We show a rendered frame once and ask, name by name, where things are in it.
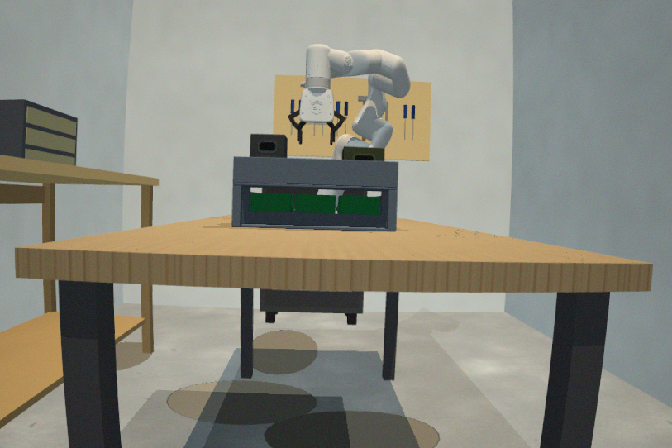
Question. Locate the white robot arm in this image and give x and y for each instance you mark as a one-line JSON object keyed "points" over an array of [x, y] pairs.
{"points": [[387, 72]]}

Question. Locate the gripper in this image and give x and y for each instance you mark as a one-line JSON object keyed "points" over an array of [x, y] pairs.
{"points": [[317, 108]]}

